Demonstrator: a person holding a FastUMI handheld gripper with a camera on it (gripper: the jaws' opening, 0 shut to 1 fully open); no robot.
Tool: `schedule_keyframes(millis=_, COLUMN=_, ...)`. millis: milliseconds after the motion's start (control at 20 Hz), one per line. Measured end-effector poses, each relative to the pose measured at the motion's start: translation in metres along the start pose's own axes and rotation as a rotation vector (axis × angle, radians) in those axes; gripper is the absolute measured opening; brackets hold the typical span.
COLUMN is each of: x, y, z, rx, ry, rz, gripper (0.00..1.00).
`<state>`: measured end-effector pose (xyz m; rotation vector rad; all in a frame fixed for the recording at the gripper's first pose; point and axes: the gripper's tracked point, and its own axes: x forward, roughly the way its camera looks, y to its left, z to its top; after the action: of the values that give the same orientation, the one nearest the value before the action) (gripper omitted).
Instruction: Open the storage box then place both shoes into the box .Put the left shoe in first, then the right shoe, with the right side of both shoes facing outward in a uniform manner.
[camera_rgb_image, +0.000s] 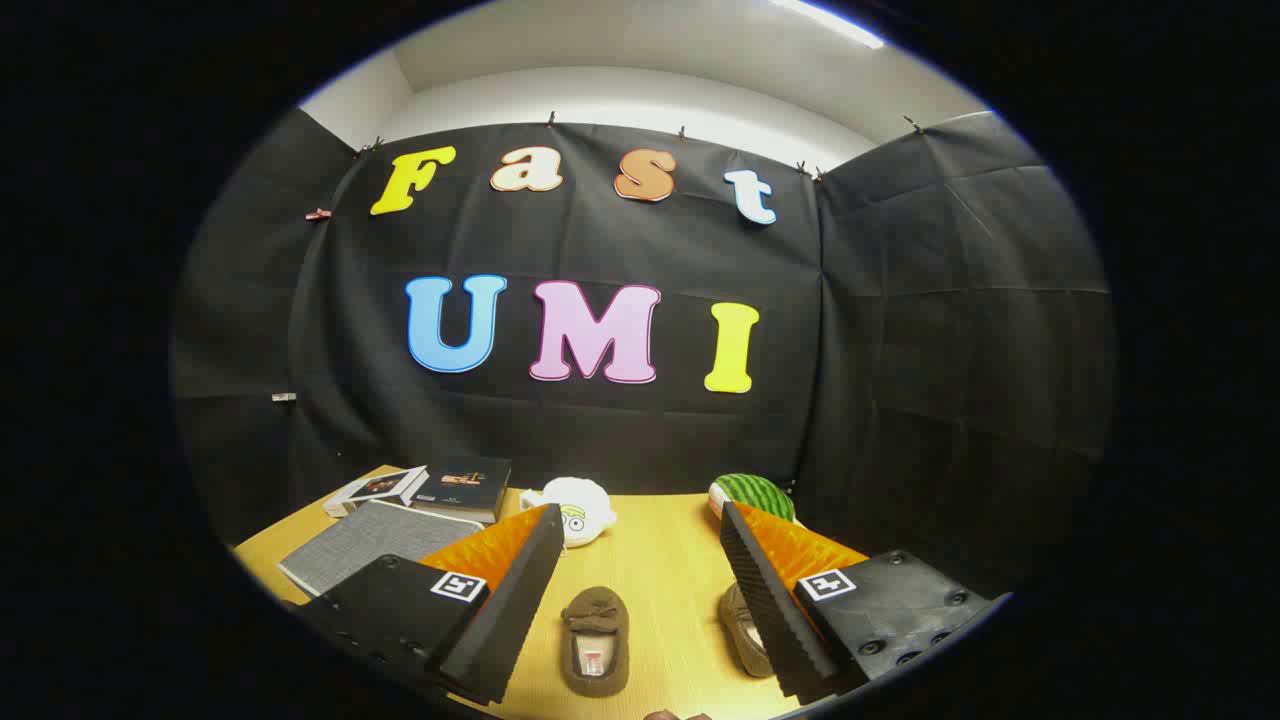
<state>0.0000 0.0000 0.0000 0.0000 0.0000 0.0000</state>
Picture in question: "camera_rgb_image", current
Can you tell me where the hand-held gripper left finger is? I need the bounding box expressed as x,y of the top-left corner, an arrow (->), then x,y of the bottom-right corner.
298,503 -> 566,707

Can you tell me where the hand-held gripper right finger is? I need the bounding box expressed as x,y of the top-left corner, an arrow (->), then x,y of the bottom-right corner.
720,500 -> 1004,704

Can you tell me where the brown fuzzy shoe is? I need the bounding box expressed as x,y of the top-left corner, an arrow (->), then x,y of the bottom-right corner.
559,586 -> 631,698
718,583 -> 776,679

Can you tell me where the grey fabric storage box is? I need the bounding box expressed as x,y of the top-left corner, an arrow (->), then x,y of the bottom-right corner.
277,500 -> 486,599

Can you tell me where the watermelon slice plush toy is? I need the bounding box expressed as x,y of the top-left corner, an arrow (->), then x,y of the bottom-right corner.
708,473 -> 798,526

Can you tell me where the white plush toy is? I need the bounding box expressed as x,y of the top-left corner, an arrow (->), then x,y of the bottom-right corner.
520,477 -> 618,549

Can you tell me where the dark cover book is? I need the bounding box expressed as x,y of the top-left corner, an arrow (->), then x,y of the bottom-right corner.
410,458 -> 513,524

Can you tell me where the white cover book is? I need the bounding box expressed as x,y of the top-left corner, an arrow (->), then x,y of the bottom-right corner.
322,466 -> 429,518

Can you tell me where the black backdrop cloth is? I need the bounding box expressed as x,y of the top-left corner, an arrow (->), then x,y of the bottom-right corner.
172,108 -> 1116,601

